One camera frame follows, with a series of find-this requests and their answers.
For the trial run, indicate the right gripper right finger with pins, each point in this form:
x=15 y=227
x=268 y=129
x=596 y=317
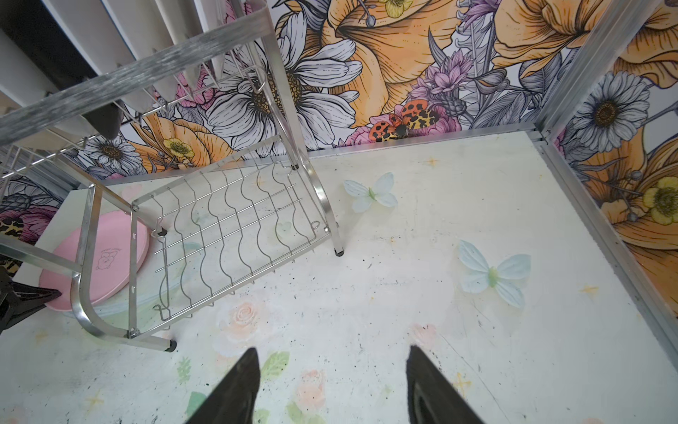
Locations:
x=432 y=399

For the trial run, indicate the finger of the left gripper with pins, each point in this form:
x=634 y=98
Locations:
x=19 y=301

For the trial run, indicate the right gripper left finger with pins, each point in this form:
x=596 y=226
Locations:
x=233 y=400

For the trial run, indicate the pink round plate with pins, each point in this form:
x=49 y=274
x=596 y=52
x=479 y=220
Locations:
x=111 y=271

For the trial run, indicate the dark square floral plate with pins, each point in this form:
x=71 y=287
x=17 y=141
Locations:
x=32 y=28

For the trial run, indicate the white plate red characters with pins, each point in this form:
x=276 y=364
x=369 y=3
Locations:
x=111 y=34

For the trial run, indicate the chrome two-tier dish rack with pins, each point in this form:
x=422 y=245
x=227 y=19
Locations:
x=218 y=227

